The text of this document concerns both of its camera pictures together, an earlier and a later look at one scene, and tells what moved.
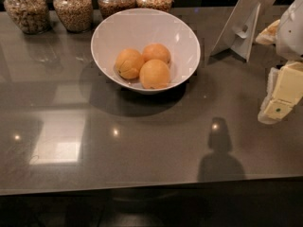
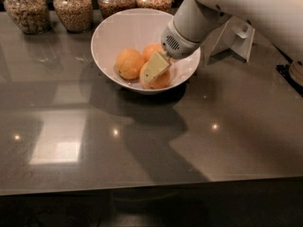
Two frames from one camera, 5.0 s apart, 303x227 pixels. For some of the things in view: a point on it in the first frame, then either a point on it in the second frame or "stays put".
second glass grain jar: (75, 8) stays put
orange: (154, 74) stays put
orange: (129, 63) stays put
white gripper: (291, 37) to (177, 45)
